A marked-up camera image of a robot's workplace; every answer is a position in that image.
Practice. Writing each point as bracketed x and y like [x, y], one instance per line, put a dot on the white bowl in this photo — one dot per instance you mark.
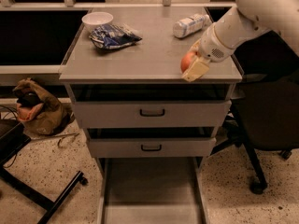
[95, 19]

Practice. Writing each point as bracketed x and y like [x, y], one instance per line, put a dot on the middle grey drawer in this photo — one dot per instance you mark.
[151, 147]

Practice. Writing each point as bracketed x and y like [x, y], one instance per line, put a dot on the grey drawer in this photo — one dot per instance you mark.
[150, 114]
[151, 147]
[151, 191]

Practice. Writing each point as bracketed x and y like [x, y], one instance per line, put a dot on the top grey drawer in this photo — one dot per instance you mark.
[150, 114]

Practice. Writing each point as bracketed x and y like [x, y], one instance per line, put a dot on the white plastic bottle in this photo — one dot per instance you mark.
[189, 25]

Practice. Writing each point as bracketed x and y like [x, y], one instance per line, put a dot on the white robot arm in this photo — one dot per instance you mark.
[247, 20]

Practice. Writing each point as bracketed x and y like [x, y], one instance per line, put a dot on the brown bag on floor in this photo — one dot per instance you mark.
[38, 110]

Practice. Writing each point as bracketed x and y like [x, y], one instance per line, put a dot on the blue chip bag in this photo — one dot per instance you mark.
[114, 36]

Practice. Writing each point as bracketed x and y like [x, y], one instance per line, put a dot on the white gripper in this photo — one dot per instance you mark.
[210, 47]

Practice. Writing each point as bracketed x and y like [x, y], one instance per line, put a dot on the black office chair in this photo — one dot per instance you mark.
[264, 114]

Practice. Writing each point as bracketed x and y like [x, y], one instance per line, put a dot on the red apple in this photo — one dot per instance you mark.
[186, 60]

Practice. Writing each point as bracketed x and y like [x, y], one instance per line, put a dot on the grey drawer cabinet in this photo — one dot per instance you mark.
[148, 129]

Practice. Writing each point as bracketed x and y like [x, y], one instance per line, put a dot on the bottom grey drawer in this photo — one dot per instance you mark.
[151, 191]

